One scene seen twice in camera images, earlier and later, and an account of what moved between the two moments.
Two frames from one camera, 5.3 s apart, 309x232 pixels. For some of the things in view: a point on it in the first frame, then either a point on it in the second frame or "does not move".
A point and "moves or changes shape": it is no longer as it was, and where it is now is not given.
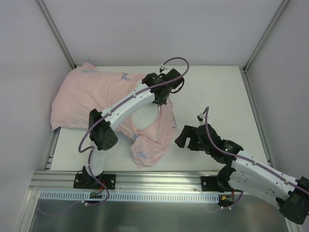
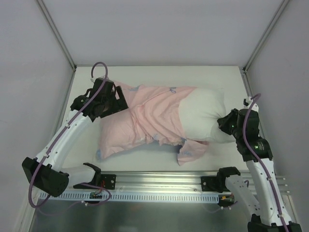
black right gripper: x=191 y=139 → x=227 y=123
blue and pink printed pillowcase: x=152 y=132 moves or changes shape
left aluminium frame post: x=60 y=39 does not move
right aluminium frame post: x=279 y=12 does not move
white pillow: x=144 y=117 → x=200 y=108
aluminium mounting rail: x=63 y=181 does not move
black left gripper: x=161 y=97 → x=117 y=101
